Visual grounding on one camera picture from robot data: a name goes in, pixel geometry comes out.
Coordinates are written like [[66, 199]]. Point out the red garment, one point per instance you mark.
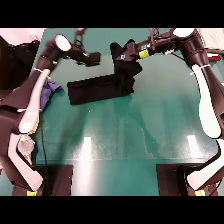
[[215, 57]]

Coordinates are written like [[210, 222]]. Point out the blue garment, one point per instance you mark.
[[50, 90]]

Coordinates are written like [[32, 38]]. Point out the black garment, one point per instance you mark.
[[96, 89]]

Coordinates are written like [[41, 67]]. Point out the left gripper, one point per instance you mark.
[[90, 58]]

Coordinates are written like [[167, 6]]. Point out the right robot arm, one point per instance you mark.
[[206, 100]]

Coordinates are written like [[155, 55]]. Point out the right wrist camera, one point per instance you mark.
[[153, 36]]

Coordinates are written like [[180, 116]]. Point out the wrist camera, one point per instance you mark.
[[79, 37], [153, 36]]

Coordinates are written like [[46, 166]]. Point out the white garment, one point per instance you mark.
[[21, 34], [213, 37]]

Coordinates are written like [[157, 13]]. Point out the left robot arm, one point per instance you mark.
[[33, 100]]

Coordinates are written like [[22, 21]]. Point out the dark brown garment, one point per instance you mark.
[[15, 65]]

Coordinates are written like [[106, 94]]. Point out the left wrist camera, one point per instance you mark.
[[79, 37]]

